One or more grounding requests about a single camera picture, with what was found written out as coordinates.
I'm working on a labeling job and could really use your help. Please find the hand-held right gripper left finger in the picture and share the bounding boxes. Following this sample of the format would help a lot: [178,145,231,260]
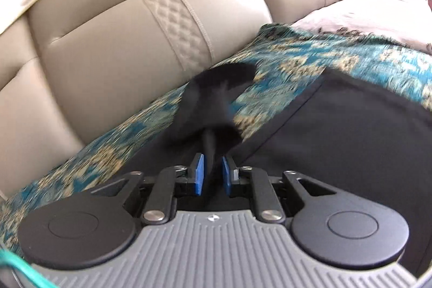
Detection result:
[90,153,206,225]

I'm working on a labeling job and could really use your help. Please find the teal gold patterned blanket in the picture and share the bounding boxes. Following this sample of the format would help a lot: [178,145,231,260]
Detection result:
[0,23,432,262]

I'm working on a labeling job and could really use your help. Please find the green cable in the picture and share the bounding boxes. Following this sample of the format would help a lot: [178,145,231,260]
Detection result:
[0,249,56,288]

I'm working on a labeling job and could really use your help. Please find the black pants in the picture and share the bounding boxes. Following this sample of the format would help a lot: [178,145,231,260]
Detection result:
[98,63,432,278]

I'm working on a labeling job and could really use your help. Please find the beige leather sofa backrest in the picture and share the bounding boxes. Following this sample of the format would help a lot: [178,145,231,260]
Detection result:
[0,0,422,201]

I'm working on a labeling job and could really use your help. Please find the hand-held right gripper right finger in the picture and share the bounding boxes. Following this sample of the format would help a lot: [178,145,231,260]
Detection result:
[221,154,335,225]

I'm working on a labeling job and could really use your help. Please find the pink bedsheet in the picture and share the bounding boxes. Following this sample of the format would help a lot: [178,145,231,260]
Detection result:
[290,0,432,56]

